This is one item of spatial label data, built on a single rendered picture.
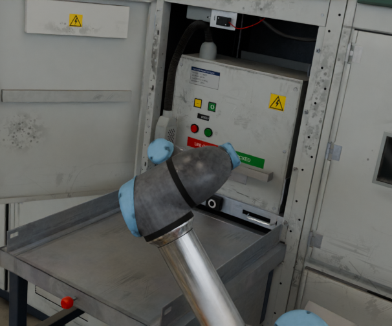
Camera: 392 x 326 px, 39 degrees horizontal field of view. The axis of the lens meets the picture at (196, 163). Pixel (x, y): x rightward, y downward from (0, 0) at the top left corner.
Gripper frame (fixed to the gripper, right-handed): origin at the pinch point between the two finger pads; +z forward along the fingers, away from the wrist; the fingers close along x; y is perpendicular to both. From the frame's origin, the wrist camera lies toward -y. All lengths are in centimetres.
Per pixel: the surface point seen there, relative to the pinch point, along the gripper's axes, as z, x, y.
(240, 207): 17.8, -2.4, 9.3
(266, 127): 3.5, 24.7, 13.6
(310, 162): 3.1, 16.8, 32.6
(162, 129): -2.4, 12.7, -20.9
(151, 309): -35, -40, 19
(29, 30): -46, 23, -54
